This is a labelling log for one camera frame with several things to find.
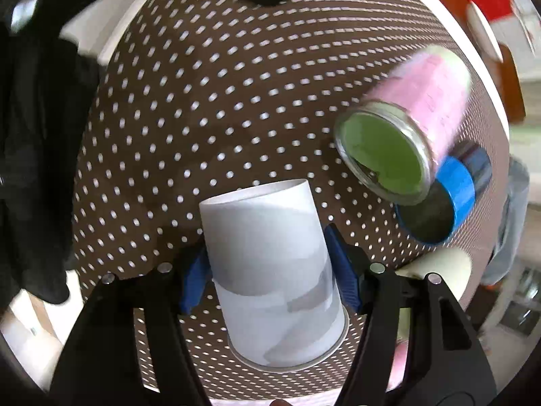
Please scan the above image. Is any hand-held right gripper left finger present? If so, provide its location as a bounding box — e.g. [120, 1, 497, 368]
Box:
[50, 245, 212, 406]

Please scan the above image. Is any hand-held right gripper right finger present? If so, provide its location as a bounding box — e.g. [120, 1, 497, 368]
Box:
[324, 223, 498, 406]

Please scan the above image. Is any white cup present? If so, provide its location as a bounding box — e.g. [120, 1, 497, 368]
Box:
[198, 179, 350, 368]

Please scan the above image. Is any blue and black can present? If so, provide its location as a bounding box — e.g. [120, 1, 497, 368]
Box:
[395, 141, 492, 244]

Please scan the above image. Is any pink jar with green lid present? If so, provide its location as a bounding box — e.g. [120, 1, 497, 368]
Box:
[334, 46, 472, 206]

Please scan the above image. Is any grey cloth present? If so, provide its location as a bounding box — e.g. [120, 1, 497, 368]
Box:
[481, 158, 532, 287]

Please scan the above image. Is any brown dotted table mat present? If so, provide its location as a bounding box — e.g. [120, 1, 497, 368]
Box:
[72, 0, 512, 403]

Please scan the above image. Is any white round disc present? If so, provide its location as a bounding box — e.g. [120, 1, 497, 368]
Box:
[467, 6, 504, 62]

